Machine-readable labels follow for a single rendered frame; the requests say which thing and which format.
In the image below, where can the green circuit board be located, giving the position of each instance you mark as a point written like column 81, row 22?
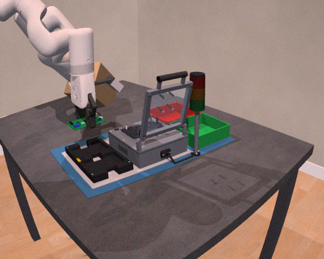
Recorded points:
column 81, row 123

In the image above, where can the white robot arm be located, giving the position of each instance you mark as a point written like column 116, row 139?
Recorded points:
column 68, row 50

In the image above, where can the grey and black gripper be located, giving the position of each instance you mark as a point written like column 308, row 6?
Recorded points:
column 83, row 93

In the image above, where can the red bin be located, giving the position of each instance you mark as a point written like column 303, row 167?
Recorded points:
column 190, row 113

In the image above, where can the green bin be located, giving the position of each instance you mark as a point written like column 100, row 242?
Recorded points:
column 211, row 130

